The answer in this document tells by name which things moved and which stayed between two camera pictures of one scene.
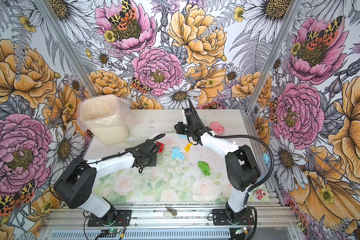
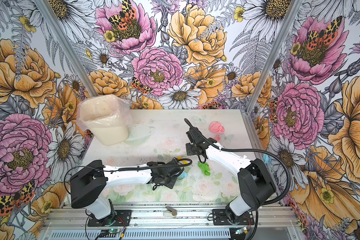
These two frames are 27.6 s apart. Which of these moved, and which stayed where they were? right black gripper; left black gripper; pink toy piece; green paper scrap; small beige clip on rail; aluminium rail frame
Moved: left black gripper; right black gripper
Stayed: green paper scrap; pink toy piece; small beige clip on rail; aluminium rail frame
